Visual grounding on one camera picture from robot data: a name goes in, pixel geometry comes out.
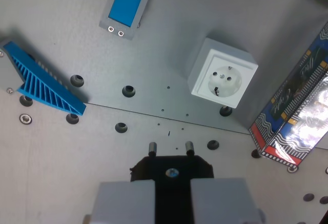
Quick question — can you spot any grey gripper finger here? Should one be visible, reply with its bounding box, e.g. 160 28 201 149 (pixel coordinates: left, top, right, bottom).
90 179 156 224
190 178 262 224

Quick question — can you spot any black two-pin power plug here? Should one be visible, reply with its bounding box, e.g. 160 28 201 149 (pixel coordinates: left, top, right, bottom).
129 141 215 224

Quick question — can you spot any silver hex socket bolt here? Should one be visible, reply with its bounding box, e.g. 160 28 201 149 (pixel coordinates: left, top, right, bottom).
19 113 33 125

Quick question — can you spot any patterned blue black carton box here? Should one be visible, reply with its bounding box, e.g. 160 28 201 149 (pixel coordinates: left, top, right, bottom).
248 22 328 166

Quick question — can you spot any blue ribbed wedge part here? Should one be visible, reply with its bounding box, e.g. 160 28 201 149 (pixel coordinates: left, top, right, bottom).
2 41 87 117

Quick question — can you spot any grey holder with blue insert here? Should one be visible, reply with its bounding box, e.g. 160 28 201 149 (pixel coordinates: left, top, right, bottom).
98 0 152 41

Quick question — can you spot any white wall socket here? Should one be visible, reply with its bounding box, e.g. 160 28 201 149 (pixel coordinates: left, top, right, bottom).
187 37 259 108

